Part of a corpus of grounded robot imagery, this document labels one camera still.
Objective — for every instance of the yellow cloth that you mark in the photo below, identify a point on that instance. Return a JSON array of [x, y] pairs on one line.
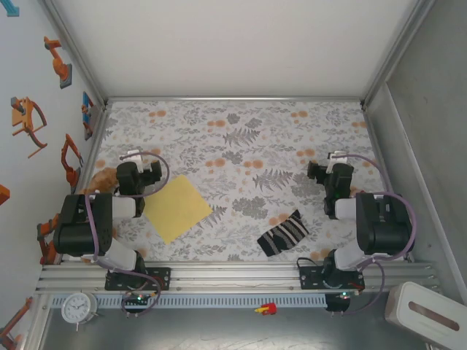
[[178, 208]]

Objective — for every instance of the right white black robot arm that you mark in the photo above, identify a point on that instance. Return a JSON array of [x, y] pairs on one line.
[[383, 229]]

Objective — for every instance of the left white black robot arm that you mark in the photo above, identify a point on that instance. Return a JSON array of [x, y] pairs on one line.
[[80, 226]]

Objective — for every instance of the brown teddy bear plush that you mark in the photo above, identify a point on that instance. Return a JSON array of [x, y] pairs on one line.
[[104, 178]]

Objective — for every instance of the black white striped sock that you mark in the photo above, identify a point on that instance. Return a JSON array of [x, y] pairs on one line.
[[282, 233]]

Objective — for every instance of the floral patterned tablecloth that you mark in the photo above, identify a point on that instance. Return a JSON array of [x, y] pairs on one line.
[[237, 127]]

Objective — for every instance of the thin aluminium crossbar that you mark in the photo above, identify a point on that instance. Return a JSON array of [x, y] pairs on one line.
[[233, 98]]

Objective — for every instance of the small lit circuit board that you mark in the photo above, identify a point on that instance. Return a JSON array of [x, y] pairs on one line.
[[346, 293], [138, 299]]

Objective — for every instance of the white alarm clock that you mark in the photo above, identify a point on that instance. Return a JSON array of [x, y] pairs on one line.
[[77, 309]]

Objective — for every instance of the small red yellow toy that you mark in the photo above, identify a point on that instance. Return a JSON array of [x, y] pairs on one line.
[[268, 309]]

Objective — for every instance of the white tissue box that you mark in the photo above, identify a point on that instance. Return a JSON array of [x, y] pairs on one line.
[[412, 310]]

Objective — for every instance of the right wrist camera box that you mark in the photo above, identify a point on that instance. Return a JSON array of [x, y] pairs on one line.
[[333, 160]]

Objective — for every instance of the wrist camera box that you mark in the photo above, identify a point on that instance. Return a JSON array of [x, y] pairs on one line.
[[333, 160], [135, 157]]

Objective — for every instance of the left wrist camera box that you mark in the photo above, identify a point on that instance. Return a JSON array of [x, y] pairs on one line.
[[135, 157]]

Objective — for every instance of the aluminium side rail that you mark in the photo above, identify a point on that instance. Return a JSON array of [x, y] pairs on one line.
[[379, 149], [92, 160]]

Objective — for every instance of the blue orange machine wall sticker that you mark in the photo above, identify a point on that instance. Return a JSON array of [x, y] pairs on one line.
[[87, 113]]

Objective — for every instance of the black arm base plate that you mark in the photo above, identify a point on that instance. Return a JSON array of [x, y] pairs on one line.
[[162, 279], [310, 279]]

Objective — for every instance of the orange curved frame wall sticker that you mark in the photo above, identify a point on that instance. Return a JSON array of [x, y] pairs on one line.
[[22, 116]]

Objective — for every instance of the orange block wall sticker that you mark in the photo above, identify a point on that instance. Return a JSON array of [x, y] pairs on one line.
[[3, 195]]

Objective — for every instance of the wide aluminium extrusion rail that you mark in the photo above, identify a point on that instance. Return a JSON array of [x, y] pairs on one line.
[[233, 277]]

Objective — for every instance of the aluminium frame post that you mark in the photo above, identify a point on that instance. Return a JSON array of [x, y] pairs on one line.
[[73, 51], [397, 51]]

